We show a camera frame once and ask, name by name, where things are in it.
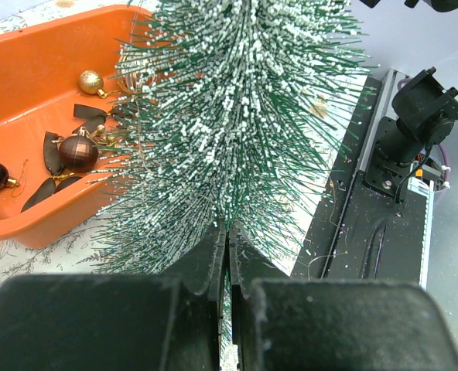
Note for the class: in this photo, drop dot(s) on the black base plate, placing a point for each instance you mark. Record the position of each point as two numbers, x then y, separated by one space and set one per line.
356 231

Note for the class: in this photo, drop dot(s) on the gold flower ornament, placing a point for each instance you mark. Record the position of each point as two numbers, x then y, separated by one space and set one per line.
319 107

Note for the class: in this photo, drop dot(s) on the floral patterned table mat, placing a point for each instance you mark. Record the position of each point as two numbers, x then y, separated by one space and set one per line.
76 250

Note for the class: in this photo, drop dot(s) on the brown ribbon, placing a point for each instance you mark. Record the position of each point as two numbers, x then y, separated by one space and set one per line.
93 120

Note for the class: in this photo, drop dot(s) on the small frosted christmas tree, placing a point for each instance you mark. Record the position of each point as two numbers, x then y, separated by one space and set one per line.
224 134

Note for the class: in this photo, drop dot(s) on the orange plastic tray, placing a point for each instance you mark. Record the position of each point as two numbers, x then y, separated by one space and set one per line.
39 71

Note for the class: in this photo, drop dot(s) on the large gold striped bauble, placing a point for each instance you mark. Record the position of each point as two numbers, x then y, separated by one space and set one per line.
131 71

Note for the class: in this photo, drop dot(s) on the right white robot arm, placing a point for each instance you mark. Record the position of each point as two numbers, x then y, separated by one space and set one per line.
421 39

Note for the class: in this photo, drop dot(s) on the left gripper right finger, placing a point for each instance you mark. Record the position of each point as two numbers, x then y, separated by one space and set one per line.
279 323

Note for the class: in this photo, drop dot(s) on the white slotted cable duct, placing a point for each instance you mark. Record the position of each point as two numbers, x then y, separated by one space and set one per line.
424 272

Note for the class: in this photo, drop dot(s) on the brown matte bauble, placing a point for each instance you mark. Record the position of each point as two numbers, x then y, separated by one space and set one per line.
78 152

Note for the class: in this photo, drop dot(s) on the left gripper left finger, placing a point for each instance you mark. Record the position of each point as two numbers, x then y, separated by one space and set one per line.
165 321

